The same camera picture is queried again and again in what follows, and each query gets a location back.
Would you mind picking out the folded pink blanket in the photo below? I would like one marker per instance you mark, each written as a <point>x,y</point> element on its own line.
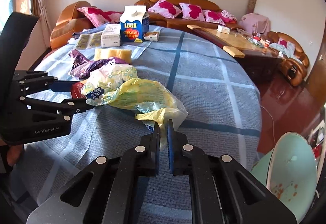
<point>228,17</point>

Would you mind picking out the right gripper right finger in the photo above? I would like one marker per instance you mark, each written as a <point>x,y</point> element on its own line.
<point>221,189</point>

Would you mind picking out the blue Look milk carton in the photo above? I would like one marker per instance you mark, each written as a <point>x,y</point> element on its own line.
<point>134,23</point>

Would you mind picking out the yellow sponge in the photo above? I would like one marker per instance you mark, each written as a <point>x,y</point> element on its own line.
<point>101,54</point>

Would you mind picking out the white rectangular box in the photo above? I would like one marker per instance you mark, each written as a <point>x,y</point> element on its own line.
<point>111,36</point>

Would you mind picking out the pink floral pillow left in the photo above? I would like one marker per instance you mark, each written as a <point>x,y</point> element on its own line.
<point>165,9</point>

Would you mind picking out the pink floral pillow right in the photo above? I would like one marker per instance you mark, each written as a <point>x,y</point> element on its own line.
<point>213,17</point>

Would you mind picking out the clear snack packet pair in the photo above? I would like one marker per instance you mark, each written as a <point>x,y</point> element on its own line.
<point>88,41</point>

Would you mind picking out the pink floral pillow on chaise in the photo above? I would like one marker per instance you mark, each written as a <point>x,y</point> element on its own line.
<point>98,17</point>

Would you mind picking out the brown wooden door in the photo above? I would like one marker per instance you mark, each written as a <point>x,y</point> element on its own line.
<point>316,82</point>

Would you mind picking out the long brown leather sofa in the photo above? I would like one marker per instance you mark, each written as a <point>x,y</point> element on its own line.
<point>179,23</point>

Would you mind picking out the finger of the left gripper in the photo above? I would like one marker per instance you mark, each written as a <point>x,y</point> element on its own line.
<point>67,106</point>
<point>38,81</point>

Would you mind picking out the white tissue box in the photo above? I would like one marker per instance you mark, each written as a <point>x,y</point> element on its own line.
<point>223,29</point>

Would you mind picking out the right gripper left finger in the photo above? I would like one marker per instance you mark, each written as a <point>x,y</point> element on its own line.
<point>106,190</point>

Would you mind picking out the dark wood coffee table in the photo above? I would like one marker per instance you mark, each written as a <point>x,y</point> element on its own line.
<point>259,63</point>

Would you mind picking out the brown leather armchair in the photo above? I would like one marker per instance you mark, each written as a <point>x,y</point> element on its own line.
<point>294,69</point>

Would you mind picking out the small brown white box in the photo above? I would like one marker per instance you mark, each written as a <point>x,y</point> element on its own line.
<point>152,36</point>

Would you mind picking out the brown leather chaise sofa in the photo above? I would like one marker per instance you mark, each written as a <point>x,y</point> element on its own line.
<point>69,22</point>

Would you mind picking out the pink floral pillow middle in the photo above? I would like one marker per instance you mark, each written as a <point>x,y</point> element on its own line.
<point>192,12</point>

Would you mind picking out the pink cloth covered appliance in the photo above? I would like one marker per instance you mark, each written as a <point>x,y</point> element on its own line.
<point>255,23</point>

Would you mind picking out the pale yellow printed bag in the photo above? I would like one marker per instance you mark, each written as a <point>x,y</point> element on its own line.
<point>118,85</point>

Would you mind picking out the tall patterned floor lamp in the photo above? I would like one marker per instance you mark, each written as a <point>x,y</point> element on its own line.
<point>251,6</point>

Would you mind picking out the person's left hand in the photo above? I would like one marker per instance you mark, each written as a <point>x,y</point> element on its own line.
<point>14,153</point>

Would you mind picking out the mint green trash bin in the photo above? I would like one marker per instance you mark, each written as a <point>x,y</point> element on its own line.
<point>289,171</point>

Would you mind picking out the light blue cloth on armchair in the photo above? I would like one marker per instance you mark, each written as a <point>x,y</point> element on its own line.
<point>287,48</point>

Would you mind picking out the purple snack wrapper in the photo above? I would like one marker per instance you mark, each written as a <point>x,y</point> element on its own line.
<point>82,67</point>

